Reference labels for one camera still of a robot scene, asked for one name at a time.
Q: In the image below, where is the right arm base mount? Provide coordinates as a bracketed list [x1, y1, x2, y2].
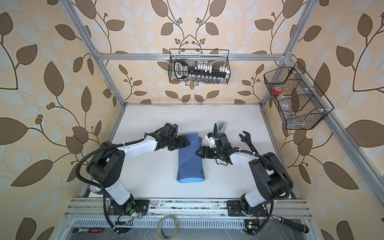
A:
[227, 200, 268, 218]

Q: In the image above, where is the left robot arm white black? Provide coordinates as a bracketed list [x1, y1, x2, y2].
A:
[75, 123, 190, 206]

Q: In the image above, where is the clear tape roll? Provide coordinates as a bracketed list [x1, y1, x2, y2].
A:
[157, 216, 179, 240]

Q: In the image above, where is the right black wire basket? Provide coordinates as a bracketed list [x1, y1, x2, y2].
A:
[264, 62, 334, 130]

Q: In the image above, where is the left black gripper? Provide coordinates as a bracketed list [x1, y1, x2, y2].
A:
[166, 134, 192, 150]

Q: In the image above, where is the ratchet wrench red handle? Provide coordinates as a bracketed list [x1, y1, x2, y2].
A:
[71, 227, 104, 235]

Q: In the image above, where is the black adjustable wrench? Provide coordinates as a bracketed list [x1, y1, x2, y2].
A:
[239, 131, 258, 154]

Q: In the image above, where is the aluminium mounting rail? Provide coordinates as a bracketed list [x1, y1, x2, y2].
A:
[65, 198, 313, 220]

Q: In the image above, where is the black wire basket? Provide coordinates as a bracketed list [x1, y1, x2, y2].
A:
[168, 48, 231, 85]
[264, 62, 334, 130]

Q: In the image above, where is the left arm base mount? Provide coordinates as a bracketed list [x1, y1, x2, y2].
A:
[107, 200, 150, 216]

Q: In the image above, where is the grey tape dispenser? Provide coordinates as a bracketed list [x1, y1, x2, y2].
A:
[217, 121, 227, 133]

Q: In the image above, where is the orange black screwdriver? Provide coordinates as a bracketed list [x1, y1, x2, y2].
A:
[276, 217, 309, 234]

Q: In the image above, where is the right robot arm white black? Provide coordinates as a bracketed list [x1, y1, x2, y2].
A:
[196, 131, 293, 212]

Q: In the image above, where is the black socket set holder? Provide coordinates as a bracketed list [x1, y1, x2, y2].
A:
[173, 60, 231, 81]

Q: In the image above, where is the back black wire basket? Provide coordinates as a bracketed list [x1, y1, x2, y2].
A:
[168, 48, 231, 85]

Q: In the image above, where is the light blue wrapping paper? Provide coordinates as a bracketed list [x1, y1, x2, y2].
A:
[177, 133, 205, 184]

